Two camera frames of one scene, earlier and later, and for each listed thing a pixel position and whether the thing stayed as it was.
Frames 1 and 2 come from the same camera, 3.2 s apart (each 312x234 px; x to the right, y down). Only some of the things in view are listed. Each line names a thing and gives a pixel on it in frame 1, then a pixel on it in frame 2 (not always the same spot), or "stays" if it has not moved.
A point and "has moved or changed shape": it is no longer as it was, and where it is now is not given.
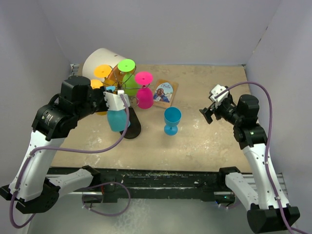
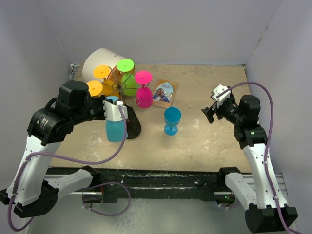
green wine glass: (129, 81) stays
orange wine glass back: (96, 84) stays
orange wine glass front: (103, 71) stays
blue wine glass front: (117, 119) has moved or changed shape
